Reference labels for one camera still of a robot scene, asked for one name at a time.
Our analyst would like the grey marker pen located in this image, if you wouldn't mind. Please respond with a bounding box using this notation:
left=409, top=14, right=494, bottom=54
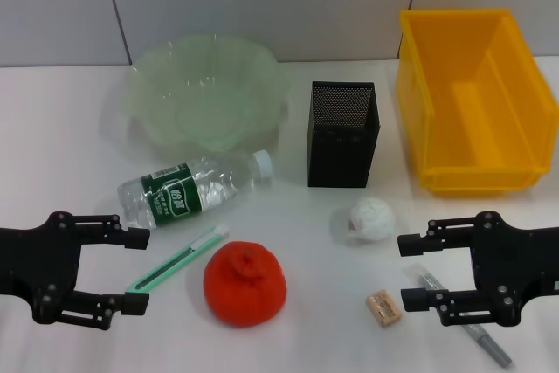
left=404, top=264, right=513, bottom=368

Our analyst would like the beige eraser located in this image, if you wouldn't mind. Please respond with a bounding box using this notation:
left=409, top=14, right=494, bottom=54
left=365, top=288, right=403, bottom=329

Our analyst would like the clear green-label water bottle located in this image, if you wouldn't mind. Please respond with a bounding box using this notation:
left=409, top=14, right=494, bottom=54
left=116, top=149, right=274, bottom=231

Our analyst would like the translucent green fruit plate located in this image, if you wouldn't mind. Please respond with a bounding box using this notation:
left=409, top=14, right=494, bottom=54
left=121, top=33, right=293, bottom=154

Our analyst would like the black mesh pen holder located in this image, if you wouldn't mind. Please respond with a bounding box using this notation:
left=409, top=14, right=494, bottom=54
left=307, top=80, right=382, bottom=189

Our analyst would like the white paper ball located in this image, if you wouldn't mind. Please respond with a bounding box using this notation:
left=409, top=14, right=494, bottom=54
left=344, top=197, right=397, bottom=244

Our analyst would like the green utility knife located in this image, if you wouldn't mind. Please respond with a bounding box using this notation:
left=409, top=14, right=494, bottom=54
left=125, top=224, right=230, bottom=294

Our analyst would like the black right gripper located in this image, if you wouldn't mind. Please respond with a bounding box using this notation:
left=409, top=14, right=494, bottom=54
left=397, top=211, right=559, bottom=328

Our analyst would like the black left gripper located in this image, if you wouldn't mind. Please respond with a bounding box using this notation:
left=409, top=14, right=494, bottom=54
left=0, top=211, right=151, bottom=331

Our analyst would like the yellow plastic bin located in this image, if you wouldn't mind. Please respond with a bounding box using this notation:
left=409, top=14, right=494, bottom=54
left=395, top=8, right=559, bottom=198

